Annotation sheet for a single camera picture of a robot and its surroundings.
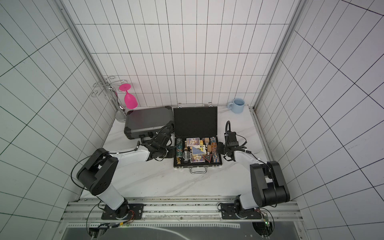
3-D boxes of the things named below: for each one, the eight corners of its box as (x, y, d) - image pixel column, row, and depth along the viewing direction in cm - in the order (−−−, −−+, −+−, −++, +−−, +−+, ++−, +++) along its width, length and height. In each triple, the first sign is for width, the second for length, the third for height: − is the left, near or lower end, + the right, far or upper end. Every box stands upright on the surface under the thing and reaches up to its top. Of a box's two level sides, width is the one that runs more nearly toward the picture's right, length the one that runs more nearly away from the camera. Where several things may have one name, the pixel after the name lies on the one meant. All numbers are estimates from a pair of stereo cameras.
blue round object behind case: (229, 113, 119) (230, 106, 113) (227, 104, 125) (228, 98, 119) (243, 113, 119) (246, 106, 113) (241, 104, 125) (243, 98, 119)
